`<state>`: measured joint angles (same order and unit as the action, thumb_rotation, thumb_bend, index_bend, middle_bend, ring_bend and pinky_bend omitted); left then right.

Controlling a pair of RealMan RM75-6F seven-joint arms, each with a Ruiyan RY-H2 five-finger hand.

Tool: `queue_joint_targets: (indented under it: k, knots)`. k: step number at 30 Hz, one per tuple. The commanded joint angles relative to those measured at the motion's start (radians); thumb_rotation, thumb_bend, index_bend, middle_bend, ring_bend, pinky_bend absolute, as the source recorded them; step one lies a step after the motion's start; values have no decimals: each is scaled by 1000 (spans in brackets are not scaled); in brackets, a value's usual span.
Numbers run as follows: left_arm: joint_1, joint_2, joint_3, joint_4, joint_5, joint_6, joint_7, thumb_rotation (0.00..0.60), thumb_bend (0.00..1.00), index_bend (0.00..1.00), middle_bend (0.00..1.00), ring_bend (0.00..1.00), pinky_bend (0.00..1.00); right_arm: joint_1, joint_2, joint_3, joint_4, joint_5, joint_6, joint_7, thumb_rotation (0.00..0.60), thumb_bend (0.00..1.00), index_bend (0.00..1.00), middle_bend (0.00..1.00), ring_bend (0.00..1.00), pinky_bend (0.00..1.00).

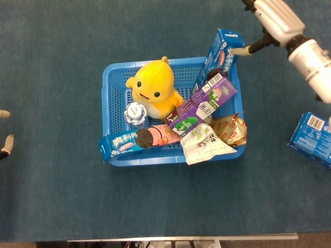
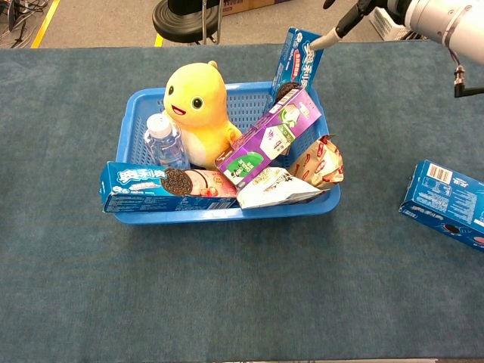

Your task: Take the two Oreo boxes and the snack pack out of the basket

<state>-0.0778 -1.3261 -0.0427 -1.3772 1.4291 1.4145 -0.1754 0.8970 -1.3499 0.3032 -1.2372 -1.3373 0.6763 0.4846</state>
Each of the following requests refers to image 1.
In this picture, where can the teal felt table cloth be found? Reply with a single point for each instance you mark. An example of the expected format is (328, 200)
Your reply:
(165, 201)

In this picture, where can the white table edge rail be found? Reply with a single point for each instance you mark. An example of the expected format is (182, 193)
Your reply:
(181, 237)

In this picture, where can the yellow plush toy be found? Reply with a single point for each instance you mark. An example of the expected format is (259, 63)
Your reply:
(152, 77)

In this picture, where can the slim Oreo box pink cream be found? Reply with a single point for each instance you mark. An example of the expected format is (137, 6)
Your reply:
(121, 144)

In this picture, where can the gold snack packet red print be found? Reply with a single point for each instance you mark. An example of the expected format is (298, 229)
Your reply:
(232, 131)

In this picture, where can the clear water bottle white cap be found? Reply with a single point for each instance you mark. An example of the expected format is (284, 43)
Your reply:
(134, 113)

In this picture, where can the wide blue Oreo box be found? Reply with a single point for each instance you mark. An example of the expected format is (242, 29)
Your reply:
(310, 139)

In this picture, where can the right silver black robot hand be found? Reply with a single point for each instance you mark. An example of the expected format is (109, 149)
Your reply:
(279, 18)

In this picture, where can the white snack bag black print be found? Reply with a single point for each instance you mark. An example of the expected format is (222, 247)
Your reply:
(204, 147)

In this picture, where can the blue plastic perforated basket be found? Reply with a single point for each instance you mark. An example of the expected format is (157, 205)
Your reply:
(113, 103)

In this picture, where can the left robot hand beige fingertips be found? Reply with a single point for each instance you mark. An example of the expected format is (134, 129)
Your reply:
(7, 144)

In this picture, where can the slim Oreo box white cream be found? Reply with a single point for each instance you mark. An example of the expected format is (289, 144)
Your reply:
(219, 56)

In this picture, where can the purple milk carton box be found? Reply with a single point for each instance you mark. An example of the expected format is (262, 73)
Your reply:
(196, 108)

